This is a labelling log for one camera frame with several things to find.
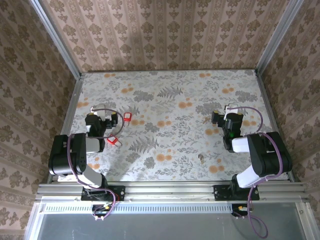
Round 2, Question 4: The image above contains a red safety padlock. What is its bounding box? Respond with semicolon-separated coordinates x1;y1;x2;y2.
105;134;123;148
123;111;133;128

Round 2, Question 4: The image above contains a floral table cover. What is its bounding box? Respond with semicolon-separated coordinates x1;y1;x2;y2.
57;69;288;182

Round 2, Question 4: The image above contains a black connector block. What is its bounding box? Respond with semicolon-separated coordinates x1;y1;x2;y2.
231;203;253;218
91;204;115;218

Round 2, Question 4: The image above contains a grey metal panel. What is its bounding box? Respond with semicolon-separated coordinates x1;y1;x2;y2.
24;213;313;240

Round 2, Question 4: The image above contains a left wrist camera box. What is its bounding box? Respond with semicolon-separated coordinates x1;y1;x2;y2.
90;106;108;118

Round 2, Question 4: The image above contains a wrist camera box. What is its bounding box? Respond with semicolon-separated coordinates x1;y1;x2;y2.
224;103;239;114
90;106;108;118

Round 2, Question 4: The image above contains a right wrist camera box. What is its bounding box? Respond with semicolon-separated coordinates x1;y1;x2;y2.
224;103;239;114

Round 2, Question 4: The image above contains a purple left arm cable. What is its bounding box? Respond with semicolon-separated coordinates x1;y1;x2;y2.
66;107;125;221

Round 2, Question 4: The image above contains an aluminium table side rail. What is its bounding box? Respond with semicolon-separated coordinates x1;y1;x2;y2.
254;69;296;182
46;73;85;185

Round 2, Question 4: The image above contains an aluminium frame post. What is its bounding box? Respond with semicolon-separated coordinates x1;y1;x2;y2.
254;0;305;73
29;0;83;80

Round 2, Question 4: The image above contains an aluminium frame cross rail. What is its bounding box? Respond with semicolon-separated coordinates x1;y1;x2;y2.
34;181;310;204

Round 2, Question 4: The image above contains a white slotted cable duct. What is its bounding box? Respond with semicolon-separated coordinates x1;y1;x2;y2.
41;202;251;215

